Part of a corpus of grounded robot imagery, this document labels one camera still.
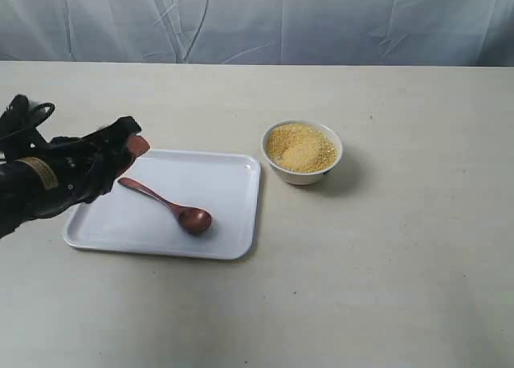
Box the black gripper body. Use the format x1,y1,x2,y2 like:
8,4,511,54
50,117,143,206

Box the black cable bundle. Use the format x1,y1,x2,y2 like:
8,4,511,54
0,94,57,160

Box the white bowl with blue pattern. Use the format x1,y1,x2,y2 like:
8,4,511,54
261,121,344,186

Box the white plastic tray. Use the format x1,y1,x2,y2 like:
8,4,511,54
63,149,263,261

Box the white backdrop cloth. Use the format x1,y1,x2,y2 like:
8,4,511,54
1,0,513,66

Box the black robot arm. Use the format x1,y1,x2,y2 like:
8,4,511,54
1,117,150,237

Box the brown wooden spoon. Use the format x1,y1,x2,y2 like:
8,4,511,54
117,177,212,235

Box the yellow grains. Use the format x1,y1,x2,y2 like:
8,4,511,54
264,123,338,174

